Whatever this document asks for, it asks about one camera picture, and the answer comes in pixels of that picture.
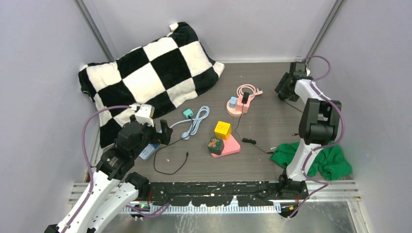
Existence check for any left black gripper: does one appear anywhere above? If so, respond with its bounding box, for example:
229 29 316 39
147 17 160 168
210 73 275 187
132 119 172 157

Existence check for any dark green cube socket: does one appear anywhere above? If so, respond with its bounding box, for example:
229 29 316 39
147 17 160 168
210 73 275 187
207 136 224 155

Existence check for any pink cube socket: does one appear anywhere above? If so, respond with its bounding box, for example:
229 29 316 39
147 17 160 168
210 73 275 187
235 95 251 114

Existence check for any yellow cube socket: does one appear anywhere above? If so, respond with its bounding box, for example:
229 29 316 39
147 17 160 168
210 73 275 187
214 121 232 140

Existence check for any light blue plug adapter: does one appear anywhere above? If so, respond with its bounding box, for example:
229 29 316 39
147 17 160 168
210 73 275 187
229 97 238 109

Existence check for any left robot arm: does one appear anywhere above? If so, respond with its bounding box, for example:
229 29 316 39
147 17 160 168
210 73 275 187
45 119 173 233

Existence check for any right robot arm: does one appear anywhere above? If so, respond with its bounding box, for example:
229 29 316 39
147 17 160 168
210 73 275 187
275 61 342 199

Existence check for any light blue power strip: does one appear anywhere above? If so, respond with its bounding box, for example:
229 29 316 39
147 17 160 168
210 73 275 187
138 105 210 162

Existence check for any teal usb charger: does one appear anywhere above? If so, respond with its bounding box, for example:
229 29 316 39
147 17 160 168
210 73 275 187
183 109 193 118

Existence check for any pink round power strip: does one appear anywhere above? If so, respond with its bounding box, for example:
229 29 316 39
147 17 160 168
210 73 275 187
226 84 263 117

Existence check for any black white checkered pillow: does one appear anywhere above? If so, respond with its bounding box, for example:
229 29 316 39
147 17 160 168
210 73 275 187
78 22 224 148

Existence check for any pink triangular power strip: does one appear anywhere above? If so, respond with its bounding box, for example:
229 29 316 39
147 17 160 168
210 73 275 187
211 135 241 158

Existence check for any green cloth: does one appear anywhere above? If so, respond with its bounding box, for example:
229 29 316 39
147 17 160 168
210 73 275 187
270 142 352 181

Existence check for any black usb cable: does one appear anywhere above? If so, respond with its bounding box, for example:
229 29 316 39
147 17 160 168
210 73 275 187
153 116 195 176

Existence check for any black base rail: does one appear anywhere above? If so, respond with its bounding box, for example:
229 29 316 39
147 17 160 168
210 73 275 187
146 181 309 207

